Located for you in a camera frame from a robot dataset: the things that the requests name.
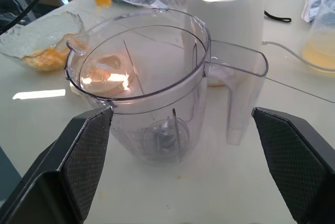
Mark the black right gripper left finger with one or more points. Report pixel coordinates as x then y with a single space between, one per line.
52 182

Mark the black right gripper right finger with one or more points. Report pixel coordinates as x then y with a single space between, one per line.
301 161

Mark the clear plastic blender jar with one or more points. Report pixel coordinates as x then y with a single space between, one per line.
157 119

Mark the cream white blender base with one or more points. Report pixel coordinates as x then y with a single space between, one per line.
230 20

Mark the clear plastic cup with juice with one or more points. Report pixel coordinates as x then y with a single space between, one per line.
320 51

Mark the orange segment pile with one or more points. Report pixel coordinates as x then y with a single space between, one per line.
47 59

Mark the small clear printed packet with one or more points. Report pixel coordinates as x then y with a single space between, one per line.
314 1

